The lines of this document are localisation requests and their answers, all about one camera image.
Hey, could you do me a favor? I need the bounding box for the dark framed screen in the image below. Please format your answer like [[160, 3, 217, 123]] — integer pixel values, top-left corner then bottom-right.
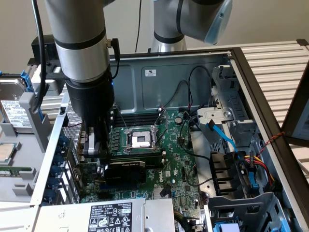
[[281, 60, 309, 147]]

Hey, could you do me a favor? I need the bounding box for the multicolour power wire harness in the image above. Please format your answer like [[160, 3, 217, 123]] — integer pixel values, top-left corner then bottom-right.
[[242, 151, 277, 188]]

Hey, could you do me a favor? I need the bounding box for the black plastic fan bracket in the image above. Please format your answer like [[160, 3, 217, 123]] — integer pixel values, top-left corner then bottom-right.
[[209, 151, 249, 200]]

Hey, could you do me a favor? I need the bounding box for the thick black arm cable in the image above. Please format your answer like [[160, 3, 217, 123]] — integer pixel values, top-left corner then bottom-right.
[[31, 0, 47, 114]]

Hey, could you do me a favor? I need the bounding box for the CPU socket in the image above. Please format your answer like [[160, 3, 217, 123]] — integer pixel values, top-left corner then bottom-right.
[[122, 127, 161, 154]]

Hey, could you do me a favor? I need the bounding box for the thin metal locking lever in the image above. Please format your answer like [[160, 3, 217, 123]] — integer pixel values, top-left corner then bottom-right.
[[115, 106, 128, 133], [122, 145, 160, 152]]

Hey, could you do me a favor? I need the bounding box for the graphics card with black shroud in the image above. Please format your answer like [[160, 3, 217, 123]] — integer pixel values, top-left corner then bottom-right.
[[72, 158, 147, 187]]

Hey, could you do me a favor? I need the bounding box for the yellow braided power wire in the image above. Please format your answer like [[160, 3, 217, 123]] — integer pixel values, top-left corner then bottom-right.
[[174, 209, 188, 222]]

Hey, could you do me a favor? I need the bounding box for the blue drive rail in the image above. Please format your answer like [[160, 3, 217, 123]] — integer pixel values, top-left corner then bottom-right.
[[213, 221, 242, 232]]

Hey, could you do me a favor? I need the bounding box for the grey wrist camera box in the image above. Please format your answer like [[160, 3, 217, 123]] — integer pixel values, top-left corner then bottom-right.
[[36, 78, 68, 97]]

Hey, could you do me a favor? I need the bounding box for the grey power supply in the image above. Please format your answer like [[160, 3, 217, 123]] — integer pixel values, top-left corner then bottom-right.
[[31, 198, 176, 232]]

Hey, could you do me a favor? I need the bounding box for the grey disk bay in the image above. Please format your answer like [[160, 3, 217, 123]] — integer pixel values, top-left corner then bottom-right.
[[197, 64, 261, 152]]

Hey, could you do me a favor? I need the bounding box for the blue disk caddy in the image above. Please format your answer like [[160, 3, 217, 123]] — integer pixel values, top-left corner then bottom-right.
[[20, 69, 44, 123]]

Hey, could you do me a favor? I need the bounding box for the grey open PC case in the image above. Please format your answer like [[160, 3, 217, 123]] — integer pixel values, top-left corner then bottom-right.
[[30, 47, 309, 232]]

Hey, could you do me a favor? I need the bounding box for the silver hard disk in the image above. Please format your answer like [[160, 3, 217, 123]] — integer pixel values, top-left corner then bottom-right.
[[0, 77, 33, 133]]

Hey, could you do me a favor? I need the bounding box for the thin black wire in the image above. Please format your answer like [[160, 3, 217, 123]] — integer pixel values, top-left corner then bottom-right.
[[180, 113, 212, 161], [161, 79, 189, 109], [187, 65, 213, 112]]

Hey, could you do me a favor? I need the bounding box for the blue disk data wire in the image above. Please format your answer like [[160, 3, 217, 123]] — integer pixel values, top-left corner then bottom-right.
[[206, 119, 259, 193]]

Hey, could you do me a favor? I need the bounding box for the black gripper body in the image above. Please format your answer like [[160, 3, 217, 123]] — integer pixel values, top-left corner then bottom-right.
[[64, 71, 115, 132]]

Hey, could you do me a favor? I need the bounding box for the grey parts rack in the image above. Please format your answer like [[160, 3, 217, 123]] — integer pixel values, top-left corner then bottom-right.
[[0, 91, 53, 203]]

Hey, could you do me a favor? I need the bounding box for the green motherboard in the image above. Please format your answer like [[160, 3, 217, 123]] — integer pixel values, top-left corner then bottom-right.
[[81, 110, 206, 218]]

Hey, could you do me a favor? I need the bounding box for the black CPU cooler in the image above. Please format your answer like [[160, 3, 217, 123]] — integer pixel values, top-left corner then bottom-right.
[[27, 34, 64, 78]]

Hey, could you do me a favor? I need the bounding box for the silver CPU chip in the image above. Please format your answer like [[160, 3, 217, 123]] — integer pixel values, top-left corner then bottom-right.
[[0, 142, 21, 165]]

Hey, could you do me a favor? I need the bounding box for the silver chipset heatsink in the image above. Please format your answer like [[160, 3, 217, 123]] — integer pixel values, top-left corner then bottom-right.
[[153, 187, 172, 200]]

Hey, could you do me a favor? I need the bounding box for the thin black hanging cable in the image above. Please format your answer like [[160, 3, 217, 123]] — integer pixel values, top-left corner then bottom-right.
[[134, 0, 143, 53]]

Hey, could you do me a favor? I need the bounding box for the black wrist connector cable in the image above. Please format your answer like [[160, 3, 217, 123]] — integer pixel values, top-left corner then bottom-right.
[[106, 37, 121, 80]]

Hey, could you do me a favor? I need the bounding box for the metal socket cover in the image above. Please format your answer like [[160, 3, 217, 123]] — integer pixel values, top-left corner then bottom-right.
[[153, 108, 169, 150]]

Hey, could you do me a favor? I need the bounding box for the grey drive cage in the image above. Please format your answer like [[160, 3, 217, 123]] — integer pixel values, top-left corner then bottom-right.
[[204, 192, 294, 232]]

